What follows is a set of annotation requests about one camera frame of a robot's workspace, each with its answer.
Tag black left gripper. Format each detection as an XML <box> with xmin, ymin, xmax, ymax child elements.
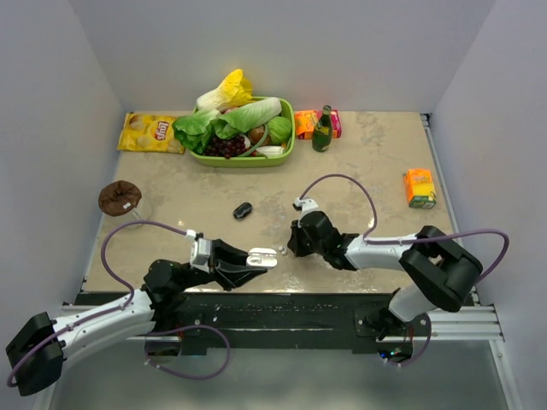
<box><xmin>175</xmin><ymin>238</ymin><xmax>267</xmax><ymax>291</ymax></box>

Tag white earbud charging case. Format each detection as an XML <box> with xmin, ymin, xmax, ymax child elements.
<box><xmin>246</xmin><ymin>248</ymin><xmax>278</xmax><ymax>269</ymax></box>

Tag black earbud charging case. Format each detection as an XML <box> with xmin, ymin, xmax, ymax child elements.
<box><xmin>232</xmin><ymin>202</ymin><xmax>253</xmax><ymax>220</ymax></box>

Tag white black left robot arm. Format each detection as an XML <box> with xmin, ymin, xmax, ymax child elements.
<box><xmin>6</xmin><ymin>238</ymin><xmax>277</xmax><ymax>396</ymax></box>

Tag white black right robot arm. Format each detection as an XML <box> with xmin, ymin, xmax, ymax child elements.
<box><xmin>287</xmin><ymin>211</ymin><xmax>483</xmax><ymax>336</ymax></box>

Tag green plastic basket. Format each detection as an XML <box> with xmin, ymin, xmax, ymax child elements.
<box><xmin>190</xmin><ymin>97</ymin><xmax>297</xmax><ymax>168</ymax></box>

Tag green glass bottle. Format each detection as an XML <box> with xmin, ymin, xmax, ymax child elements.
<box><xmin>312</xmin><ymin>105</ymin><xmax>332</xmax><ymax>152</ymax></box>

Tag round green cabbage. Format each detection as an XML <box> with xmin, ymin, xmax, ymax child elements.
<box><xmin>267</xmin><ymin>116</ymin><xmax>292</xmax><ymax>145</ymax></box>

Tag orange juice carton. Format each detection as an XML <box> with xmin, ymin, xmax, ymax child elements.
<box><xmin>403</xmin><ymin>168</ymin><xmax>437</xmax><ymax>209</ymax></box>

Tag orange pink snack box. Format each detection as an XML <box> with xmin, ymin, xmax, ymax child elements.
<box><xmin>294</xmin><ymin>109</ymin><xmax>342</xmax><ymax>140</ymax></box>

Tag brown onion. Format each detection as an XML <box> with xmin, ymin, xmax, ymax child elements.
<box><xmin>247</xmin><ymin>126</ymin><xmax>271</xmax><ymax>146</ymax></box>

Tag dark red grapes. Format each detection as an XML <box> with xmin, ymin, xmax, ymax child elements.
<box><xmin>203</xmin><ymin>135</ymin><xmax>251</xmax><ymax>159</ymax></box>

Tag brown topped beige cup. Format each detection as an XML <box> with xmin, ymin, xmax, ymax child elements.
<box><xmin>97</xmin><ymin>180</ymin><xmax>153</xmax><ymax>227</ymax></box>

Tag green lettuce leaf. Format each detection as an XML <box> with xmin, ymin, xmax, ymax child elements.
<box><xmin>172</xmin><ymin>109</ymin><xmax>221</xmax><ymax>155</ymax></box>

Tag pale romaine lettuce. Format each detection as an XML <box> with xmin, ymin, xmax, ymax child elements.
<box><xmin>213</xmin><ymin>97</ymin><xmax>282</xmax><ymax>139</ymax></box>

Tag yellow Lays chips bag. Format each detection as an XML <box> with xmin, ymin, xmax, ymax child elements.
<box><xmin>117</xmin><ymin>113</ymin><xmax>185</xmax><ymax>154</ymax></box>

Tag yellow napa cabbage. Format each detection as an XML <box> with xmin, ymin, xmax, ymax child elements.
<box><xmin>196</xmin><ymin>68</ymin><xmax>253</xmax><ymax>112</ymax></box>

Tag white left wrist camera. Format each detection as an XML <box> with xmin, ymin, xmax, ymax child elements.
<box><xmin>185</xmin><ymin>230</ymin><xmax>212</xmax><ymax>273</ymax></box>

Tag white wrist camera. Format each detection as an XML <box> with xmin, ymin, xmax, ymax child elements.
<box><xmin>292</xmin><ymin>197</ymin><xmax>319</xmax><ymax>216</ymax></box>
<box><xmin>185</xmin><ymin>230</ymin><xmax>212</xmax><ymax>273</ymax></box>

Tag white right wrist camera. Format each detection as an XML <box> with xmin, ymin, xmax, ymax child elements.
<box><xmin>292</xmin><ymin>197</ymin><xmax>319</xmax><ymax>216</ymax></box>

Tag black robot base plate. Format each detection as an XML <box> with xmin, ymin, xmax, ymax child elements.
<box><xmin>152</xmin><ymin>292</ymin><xmax>428</xmax><ymax>355</ymax></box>

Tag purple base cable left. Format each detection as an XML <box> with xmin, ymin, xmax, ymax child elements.
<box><xmin>144</xmin><ymin>324</ymin><xmax>232</xmax><ymax>381</ymax></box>

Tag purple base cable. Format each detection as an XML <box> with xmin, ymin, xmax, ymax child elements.
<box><xmin>144</xmin><ymin>324</ymin><xmax>232</xmax><ymax>381</ymax></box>
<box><xmin>383</xmin><ymin>315</ymin><xmax>432</xmax><ymax>367</ymax></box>

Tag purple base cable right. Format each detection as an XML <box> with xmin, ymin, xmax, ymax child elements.
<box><xmin>383</xmin><ymin>315</ymin><xmax>432</xmax><ymax>367</ymax></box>

